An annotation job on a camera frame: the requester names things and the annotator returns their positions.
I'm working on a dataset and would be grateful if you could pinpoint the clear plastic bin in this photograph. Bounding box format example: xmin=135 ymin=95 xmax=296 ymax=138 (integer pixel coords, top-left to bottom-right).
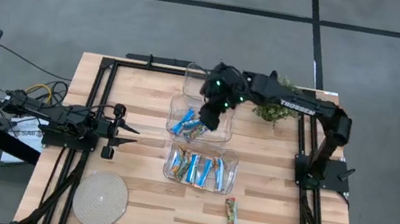
xmin=181 ymin=60 xmax=250 ymax=108
xmin=158 ymin=136 xmax=241 ymax=197
xmin=163 ymin=92 xmax=238 ymax=149

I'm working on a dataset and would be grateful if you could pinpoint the white printed paper sheet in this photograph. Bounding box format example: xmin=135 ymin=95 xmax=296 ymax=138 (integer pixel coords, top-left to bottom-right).
xmin=0 ymin=110 xmax=51 ymax=170

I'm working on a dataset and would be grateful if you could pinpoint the red granola bar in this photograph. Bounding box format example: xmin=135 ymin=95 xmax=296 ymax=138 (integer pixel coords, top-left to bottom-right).
xmin=221 ymin=196 xmax=246 ymax=224

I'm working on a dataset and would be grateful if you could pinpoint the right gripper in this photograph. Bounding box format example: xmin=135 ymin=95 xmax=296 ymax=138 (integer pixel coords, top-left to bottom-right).
xmin=194 ymin=59 xmax=254 ymax=136

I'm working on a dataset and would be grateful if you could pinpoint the yellow cable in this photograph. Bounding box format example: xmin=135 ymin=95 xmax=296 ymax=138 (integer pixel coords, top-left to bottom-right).
xmin=24 ymin=81 xmax=55 ymax=105

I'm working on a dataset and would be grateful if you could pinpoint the thin black cable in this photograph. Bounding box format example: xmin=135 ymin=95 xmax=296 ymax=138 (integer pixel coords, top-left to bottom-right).
xmin=0 ymin=43 xmax=76 ymax=83

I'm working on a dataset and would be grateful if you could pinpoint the small green potted plant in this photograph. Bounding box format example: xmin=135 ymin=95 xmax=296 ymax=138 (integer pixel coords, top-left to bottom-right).
xmin=250 ymin=71 xmax=307 ymax=128

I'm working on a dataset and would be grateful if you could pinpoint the round woven placemat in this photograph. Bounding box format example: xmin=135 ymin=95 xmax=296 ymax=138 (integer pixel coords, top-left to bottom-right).
xmin=68 ymin=166 xmax=133 ymax=224

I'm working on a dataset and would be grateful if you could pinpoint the long black bar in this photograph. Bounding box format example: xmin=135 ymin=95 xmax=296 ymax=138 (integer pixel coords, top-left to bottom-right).
xmin=124 ymin=49 xmax=196 ymax=71

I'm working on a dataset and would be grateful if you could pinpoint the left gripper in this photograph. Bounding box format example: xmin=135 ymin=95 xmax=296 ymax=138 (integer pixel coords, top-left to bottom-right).
xmin=92 ymin=100 xmax=145 ymax=165

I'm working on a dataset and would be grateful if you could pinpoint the small white label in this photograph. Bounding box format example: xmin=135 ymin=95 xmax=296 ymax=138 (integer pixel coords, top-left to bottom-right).
xmin=322 ymin=89 xmax=340 ymax=99

